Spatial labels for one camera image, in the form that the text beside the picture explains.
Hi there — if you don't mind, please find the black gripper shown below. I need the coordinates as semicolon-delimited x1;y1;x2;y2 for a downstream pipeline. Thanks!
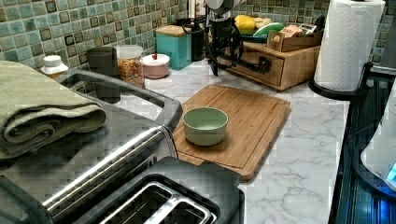
207;18;244;77

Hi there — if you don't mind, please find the black drawer handle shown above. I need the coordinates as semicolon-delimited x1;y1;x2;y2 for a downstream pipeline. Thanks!
238;56;271;74

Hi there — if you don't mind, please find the wooden drawer box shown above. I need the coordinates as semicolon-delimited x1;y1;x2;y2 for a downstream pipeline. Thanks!
226;42;320;91

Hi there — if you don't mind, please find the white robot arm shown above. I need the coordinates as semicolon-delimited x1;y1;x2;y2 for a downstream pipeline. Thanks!
204;0;244;76

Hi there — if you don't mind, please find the black cylindrical container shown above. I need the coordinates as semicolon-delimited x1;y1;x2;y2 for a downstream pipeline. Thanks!
177;18;205;62

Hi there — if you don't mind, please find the yellow lemon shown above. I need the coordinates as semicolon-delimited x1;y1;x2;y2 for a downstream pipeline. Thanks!
234;15;256;35

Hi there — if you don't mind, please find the teal fruit plate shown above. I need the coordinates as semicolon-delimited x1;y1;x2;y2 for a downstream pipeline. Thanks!
241;35;267;44

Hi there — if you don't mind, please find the green avocado slice toy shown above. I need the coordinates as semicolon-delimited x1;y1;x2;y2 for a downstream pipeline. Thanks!
253;22;284;36

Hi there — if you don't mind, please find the teal canister wooden lid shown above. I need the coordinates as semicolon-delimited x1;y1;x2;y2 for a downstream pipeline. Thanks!
155;25;191;70

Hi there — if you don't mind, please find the wooden tea organizer tray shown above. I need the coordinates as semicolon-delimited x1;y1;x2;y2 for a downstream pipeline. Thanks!
266;25;322;52

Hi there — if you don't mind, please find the bamboo cutting board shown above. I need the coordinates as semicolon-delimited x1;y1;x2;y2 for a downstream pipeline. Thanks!
173;85;290;182

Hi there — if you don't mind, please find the green ceramic bowl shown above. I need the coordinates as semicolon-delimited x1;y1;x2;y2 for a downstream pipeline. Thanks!
182;106;229;147

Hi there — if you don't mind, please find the pink pot white lid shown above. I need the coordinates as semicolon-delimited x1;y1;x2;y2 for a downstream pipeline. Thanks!
142;54;170;79

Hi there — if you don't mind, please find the glass cereal jar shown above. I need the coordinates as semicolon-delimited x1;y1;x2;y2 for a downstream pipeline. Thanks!
116;45;145;87

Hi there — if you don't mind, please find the dark grey cup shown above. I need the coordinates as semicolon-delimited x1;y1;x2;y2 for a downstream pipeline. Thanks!
87;47;120;104

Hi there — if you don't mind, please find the black paper towel holder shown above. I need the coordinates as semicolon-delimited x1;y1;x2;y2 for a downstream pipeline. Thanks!
308;61;374;102

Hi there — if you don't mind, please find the white paper towel roll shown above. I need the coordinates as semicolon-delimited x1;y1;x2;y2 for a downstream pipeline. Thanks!
314;0;386;91

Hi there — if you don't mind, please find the black two-slot toaster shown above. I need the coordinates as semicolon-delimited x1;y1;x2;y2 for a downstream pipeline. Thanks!
73;157;245;224

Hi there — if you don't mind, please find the white capped bottle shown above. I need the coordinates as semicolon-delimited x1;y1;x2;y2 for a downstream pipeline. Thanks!
40;55;68;77

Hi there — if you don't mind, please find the folded green towel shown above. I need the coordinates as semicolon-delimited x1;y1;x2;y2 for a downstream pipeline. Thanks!
1;61;106;160

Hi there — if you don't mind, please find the stainless toaster oven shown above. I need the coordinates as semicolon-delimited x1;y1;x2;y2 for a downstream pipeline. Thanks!
1;69;182;224

